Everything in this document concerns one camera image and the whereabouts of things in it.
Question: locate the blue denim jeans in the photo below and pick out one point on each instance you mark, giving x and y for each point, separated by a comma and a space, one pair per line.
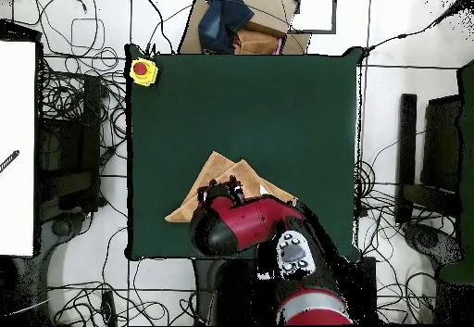
222, 19

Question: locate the black striped rod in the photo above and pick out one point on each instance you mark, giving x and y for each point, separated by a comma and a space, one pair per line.
9, 161

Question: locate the dark green table cloth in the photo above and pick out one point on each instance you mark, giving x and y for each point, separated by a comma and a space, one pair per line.
222, 101

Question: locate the brown cardboard box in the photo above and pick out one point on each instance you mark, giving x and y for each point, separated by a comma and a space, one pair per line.
266, 8

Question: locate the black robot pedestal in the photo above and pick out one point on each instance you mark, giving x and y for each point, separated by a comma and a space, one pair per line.
229, 293

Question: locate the black equipment stand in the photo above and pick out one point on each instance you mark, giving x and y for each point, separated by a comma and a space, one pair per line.
90, 119

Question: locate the yellow emergency stop button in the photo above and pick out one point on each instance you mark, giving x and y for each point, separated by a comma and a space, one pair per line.
140, 69

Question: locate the white panel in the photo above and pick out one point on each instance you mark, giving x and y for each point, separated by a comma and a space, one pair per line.
16, 119

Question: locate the folded brown towel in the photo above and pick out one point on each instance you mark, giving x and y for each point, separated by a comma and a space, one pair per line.
255, 43

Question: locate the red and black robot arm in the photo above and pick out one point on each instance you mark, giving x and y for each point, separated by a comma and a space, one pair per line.
251, 223

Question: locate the green cloth covered furniture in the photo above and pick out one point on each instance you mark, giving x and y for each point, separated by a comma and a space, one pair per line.
467, 156

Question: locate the tan terry towel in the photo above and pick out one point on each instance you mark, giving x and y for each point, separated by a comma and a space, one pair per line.
218, 167

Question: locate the black caster base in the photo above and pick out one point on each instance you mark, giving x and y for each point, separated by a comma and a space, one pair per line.
429, 240
61, 227

